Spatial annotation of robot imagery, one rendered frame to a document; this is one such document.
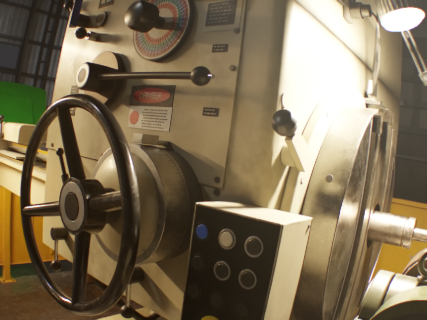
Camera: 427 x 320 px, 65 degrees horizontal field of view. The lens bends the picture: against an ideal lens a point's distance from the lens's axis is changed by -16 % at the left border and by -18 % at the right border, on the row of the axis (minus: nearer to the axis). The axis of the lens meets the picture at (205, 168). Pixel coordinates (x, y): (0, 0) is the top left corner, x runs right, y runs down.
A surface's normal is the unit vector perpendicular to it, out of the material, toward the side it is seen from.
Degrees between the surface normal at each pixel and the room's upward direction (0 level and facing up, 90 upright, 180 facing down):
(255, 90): 90
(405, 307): 90
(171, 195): 68
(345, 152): 54
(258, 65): 90
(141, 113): 90
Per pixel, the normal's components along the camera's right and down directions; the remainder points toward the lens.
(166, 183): 0.73, -0.36
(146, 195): -0.16, -0.16
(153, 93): -0.62, -0.04
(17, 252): 0.77, 0.14
